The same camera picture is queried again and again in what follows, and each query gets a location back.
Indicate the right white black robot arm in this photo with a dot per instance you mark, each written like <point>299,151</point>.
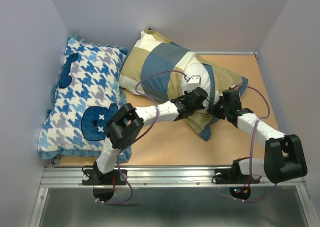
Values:
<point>284,157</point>

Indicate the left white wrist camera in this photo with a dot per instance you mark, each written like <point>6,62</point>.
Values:
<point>192,82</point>

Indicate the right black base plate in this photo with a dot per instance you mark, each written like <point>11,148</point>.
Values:
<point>227,176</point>

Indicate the blue tan white patchwork pillow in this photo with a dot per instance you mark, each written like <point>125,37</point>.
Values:
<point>155,66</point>

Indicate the blue houndstooth bear pillow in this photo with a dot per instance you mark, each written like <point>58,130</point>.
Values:
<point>86,96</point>

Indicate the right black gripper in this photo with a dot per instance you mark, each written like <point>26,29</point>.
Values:
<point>215,109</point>

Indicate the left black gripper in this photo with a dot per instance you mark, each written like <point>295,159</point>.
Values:
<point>199,106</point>

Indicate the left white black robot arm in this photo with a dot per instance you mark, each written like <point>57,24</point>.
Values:
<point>125,125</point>

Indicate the aluminium mounting rail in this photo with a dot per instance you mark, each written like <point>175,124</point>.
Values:
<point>198,176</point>

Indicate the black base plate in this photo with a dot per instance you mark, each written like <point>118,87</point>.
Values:
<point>227,176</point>
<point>94,178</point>

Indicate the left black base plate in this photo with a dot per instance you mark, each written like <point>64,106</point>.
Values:
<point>94,178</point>

